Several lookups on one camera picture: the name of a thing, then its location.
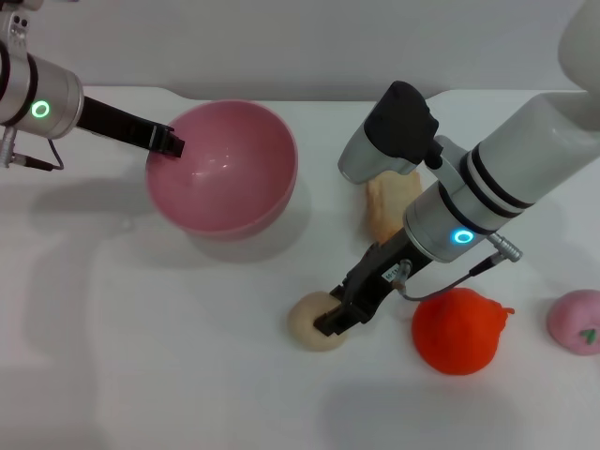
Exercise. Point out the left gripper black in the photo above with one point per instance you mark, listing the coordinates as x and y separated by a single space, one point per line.
117 124

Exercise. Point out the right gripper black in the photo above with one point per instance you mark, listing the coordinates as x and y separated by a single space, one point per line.
379 276

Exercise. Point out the round beige egg yolk pastry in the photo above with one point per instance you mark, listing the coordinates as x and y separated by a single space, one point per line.
304 323

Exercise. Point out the pink plastic bowl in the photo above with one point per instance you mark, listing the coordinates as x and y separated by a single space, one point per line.
234 178

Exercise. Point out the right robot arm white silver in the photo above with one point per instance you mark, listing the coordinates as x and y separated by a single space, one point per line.
515 159

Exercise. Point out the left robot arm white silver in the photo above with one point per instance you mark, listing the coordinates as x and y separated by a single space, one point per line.
42 94

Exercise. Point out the long toasted bread loaf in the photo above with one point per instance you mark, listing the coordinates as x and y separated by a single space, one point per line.
386 211

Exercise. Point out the orange-red tomato toy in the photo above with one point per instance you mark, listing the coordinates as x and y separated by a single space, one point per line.
454 337

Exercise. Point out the pink peach bun toy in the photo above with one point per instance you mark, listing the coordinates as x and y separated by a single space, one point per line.
574 319

